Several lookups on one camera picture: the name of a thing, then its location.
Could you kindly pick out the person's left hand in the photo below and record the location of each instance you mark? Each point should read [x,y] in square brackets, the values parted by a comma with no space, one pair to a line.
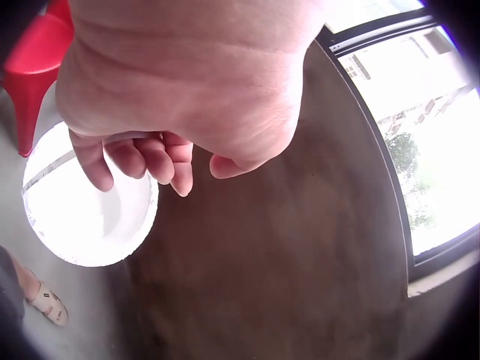
[195,75]

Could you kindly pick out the person's left little finger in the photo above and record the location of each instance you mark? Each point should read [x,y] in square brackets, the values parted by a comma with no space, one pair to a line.
[92,161]

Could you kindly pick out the person's left thumb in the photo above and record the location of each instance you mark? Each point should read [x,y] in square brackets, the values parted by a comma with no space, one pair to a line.
[225,167]

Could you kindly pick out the person's left middle finger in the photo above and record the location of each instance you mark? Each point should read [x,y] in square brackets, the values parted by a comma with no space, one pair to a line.
[157,157]

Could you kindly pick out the person's left ring finger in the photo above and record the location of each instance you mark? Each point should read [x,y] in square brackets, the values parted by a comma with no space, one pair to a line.
[125,157]

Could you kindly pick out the person's left index finger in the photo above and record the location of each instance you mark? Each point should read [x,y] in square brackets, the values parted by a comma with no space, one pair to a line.
[182,165]

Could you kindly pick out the white round plate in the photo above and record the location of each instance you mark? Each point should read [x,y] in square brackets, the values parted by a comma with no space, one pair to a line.
[86,225]

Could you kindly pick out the red plastic chair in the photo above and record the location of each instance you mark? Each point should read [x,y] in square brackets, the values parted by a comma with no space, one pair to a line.
[32,75]

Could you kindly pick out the person's legs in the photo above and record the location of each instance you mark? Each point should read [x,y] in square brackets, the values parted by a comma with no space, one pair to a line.
[47,300]

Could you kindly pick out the black framed window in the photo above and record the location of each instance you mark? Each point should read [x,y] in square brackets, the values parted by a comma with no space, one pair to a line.
[423,131]

